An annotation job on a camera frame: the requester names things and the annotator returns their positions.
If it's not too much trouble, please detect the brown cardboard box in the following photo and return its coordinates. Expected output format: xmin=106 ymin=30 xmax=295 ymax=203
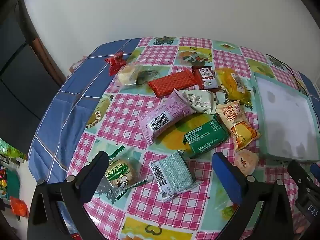
xmin=69 ymin=57 xmax=87 ymax=73

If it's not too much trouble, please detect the dark green snack packet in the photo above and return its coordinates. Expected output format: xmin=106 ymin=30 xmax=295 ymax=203
xmin=184 ymin=115 xmax=230 ymax=158

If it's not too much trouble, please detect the pink round snack packet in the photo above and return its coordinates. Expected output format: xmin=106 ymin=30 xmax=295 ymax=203
xmin=234 ymin=149 xmax=259 ymax=177

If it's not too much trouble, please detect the pale teal snack packet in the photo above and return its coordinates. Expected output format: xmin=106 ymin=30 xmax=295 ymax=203
xmin=149 ymin=150 xmax=204 ymax=202

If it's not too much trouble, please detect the dark cabinet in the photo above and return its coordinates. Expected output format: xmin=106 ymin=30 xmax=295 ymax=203
xmin=0 ymin=0 xmax=67 ymax=143

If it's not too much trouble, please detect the orange and yellow snack packet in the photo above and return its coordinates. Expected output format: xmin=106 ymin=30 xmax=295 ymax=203
xmin=215 ymin=100 xmax=262 ymax=151

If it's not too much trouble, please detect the black cable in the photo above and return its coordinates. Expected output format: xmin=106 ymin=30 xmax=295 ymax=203
xmin=265 ymin=54 xmax=310 ymax=97

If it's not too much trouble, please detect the red foil candy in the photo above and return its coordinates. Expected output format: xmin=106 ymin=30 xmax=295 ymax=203
xmin=104 ymin=51 xmax=127 ymax=76

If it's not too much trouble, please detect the white and green snack packet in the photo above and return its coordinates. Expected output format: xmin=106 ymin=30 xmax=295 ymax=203
xmin=181 ymin=89 xmax=219 ymax=114

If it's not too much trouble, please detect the clear round cake packet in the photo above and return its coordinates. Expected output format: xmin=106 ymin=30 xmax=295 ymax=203
xmin=113 ymin=59 xmax=160 ymax=88

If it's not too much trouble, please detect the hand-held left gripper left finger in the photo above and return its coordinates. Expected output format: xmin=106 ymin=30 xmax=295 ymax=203
xmin=27 ymin=151 xmax=110 ymax=240

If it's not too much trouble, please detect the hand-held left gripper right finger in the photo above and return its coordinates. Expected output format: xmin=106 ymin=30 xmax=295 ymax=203
xmin=211 ymin=151 xmax=297 ymax=240

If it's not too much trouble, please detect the red patterned snack bar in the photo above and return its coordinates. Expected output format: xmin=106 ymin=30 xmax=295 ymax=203
xmin=148 ymin=70 xmax=198 ymax=98

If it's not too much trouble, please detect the clear green-trimmed cookie packet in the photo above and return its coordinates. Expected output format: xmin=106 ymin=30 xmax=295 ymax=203
xmin=96 ymin=145 xmax=148 ymax=204

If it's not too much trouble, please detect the teal cardboard box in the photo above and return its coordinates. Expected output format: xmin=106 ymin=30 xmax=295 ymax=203
xmin=251 ymin=72 xmax=320 ymax=162

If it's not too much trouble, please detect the brown wooden frame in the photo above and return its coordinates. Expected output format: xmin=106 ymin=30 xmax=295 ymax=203
xmin=17 ymin=0 xmax=67 ymax=87

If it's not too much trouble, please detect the orange plastic bag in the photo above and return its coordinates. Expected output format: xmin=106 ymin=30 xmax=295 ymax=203
xmin=9 ymin=196 xmax=29 ymax=217

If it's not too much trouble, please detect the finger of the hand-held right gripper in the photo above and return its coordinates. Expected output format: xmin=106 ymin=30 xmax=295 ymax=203
xmin=309 ymin=162 xmax=320 ymax=181
xmin=287 ymin=159 xmax=313 ymax=198

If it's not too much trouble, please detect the dark red small packet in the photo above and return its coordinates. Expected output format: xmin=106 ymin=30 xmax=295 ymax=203
xmin=192 ymin=66 xmax=220 ymax=92

